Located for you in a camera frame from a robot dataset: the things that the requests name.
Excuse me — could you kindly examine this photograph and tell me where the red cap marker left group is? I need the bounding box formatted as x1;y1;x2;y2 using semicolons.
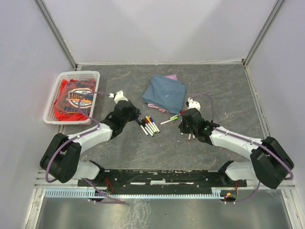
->
144;118;157;133

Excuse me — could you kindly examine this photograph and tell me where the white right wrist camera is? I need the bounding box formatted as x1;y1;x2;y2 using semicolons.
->
186;97;201;111

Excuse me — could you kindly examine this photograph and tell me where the yellow cap marker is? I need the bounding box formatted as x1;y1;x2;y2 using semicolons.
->
146;116;158;133

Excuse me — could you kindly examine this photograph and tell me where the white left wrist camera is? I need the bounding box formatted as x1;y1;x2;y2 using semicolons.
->
109;91;129;104

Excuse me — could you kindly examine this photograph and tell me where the white plastic basket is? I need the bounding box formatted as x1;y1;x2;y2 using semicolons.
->
43;71;100;125

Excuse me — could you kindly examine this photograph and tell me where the pink folded cloth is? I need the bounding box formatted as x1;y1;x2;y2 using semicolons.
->
147;74;178;113

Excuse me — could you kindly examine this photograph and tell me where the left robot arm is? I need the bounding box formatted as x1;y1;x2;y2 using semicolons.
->
40;100;140;186

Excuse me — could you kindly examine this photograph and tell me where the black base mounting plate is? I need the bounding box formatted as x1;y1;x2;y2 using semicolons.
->
90;169;247;194

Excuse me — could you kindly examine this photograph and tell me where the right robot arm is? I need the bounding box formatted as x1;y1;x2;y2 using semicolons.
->
178;108;294;189

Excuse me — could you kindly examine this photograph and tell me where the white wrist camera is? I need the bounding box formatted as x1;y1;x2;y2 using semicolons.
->
109;91;129;104
186;97;201;111

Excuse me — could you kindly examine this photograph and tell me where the blue cap marker left group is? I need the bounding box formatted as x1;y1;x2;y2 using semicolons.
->
149;116;161;133

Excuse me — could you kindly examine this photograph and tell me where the red printed t-shirt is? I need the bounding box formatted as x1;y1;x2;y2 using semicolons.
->
53;78;96;121

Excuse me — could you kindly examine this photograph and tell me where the white slotted cable duct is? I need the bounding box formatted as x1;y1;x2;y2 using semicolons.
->
44;185;225;199

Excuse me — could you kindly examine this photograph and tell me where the blue folded cloth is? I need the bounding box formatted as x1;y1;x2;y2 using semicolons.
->
142;75;186;114

